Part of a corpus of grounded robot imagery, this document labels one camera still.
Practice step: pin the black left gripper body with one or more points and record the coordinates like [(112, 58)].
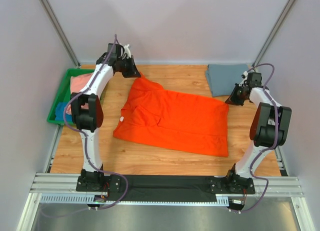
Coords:
[(130, 66)]

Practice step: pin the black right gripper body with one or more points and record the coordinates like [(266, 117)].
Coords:
[(236, 94)]

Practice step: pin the orange t shirt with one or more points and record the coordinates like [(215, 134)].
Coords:
[(173, 120)]

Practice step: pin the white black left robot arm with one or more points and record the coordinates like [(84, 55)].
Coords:
[(92, 175)]

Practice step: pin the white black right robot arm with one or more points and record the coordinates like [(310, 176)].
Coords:
[(269, 130)]

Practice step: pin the folded grey blue t shirt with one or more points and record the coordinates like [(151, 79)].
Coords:
[(221, 78)]

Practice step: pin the pink t shirt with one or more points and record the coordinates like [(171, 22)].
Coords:
[(77, 83)]

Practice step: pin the green plastic bin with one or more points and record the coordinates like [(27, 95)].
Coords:
[(58, 96)]

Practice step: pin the blue cloth in bin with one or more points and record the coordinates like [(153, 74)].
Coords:
[(60, 111)]

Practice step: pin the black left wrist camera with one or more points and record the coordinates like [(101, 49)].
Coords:
[(118, 51)]

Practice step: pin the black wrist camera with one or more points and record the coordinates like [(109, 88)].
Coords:
[(118, 51), (251, 79)]

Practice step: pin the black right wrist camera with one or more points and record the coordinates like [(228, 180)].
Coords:
[(251, 79)]

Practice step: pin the right aluminium corner post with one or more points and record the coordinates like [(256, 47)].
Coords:
[(274, 31)]

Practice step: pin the aluminium corner post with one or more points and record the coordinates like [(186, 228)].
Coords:
[(59, 30), (274, 31)]

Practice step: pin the left aluminium corner post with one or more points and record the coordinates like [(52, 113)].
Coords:
[(59, 30)]

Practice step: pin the black base plate strip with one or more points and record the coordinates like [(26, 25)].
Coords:
[(167, 188)]

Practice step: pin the aluminium frame rail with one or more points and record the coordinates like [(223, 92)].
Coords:
[(272, 186)]

